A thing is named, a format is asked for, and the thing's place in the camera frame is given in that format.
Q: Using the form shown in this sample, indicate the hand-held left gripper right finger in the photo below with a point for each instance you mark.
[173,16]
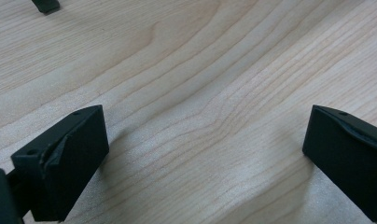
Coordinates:
[348,161]

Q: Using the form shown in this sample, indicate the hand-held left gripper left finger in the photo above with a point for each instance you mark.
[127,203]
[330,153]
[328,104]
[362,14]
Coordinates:
[65,161]

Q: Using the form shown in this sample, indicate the black shelf with metal legs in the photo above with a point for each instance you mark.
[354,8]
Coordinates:
[46,4]

